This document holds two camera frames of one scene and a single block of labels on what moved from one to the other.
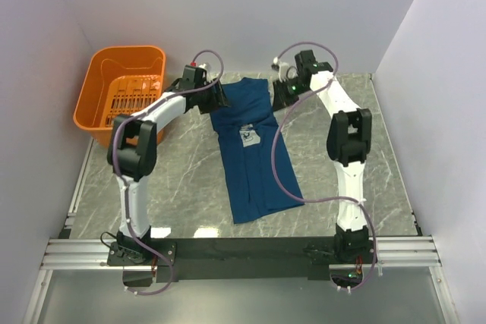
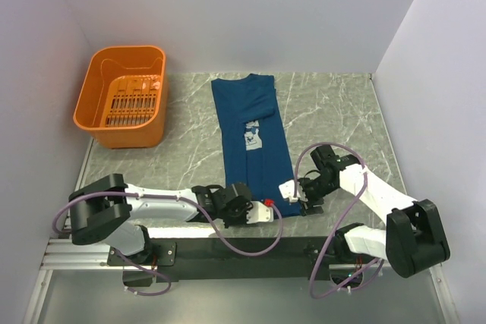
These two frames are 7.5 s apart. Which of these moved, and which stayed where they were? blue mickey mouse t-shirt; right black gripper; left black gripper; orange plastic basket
Moved: left black gripper; right black gripper
Stayed: orange plastic basket; blue mickey mouse t-shirt
